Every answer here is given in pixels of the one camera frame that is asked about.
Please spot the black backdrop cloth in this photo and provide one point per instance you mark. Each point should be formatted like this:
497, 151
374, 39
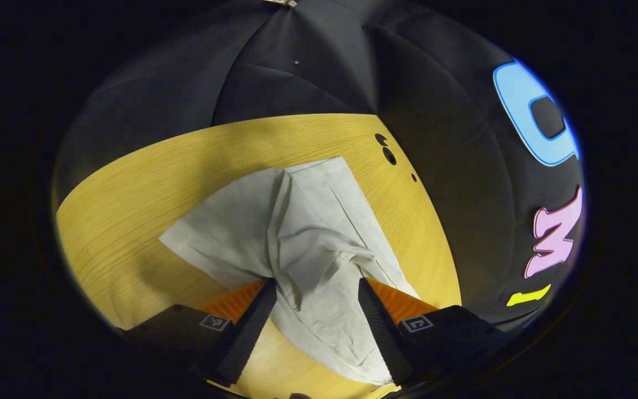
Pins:
297, 66

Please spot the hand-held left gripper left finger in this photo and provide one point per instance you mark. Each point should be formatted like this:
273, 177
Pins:
250, 332

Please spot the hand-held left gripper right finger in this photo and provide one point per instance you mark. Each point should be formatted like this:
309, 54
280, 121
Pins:
382, 332

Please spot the white jeans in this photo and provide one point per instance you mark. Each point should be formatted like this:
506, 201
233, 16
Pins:
308, 233

